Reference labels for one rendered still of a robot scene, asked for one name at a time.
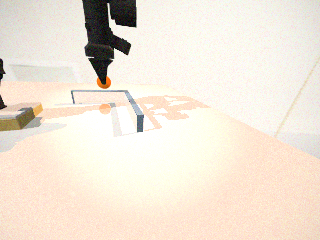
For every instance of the clear l-shaped low wall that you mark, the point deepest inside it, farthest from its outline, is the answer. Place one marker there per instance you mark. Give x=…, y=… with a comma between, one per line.
x=85, y=98

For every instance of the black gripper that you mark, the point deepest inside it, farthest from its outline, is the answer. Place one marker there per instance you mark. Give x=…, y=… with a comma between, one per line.
x=98, y=48

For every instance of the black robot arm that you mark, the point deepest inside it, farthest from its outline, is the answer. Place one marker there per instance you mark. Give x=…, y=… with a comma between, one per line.
x=124, y=12

